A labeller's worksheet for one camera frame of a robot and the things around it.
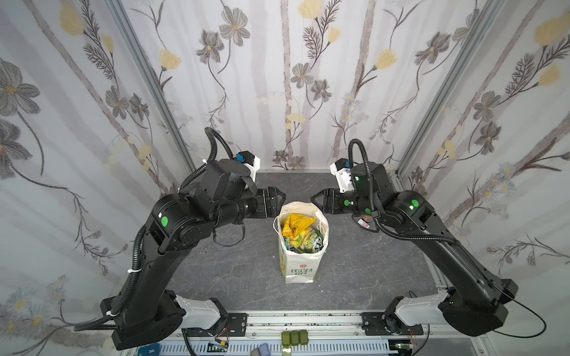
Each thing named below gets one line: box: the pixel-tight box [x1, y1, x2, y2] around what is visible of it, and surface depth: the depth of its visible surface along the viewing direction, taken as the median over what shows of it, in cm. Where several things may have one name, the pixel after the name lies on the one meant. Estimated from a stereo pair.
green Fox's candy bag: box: [283, 229, 324, 254], surface depth 78 cm
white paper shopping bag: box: [273, 200, 330, 285], surface depth 75 cm
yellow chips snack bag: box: [282, 213, 317, 239], surface depth 77 cm
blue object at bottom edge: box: [137, 342, 161, 356], surface depth 69 cm
